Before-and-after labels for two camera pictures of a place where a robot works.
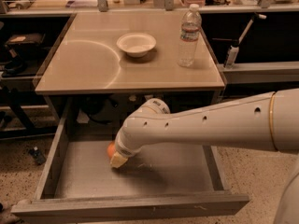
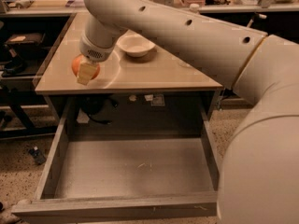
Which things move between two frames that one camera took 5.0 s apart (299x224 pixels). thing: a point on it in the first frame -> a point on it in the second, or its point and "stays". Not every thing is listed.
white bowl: x=136 y=44 stays
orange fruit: x=111 y=147 -> x=76 y=64
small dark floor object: x=38 y=157 stays
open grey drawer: x=78 y=182 stays
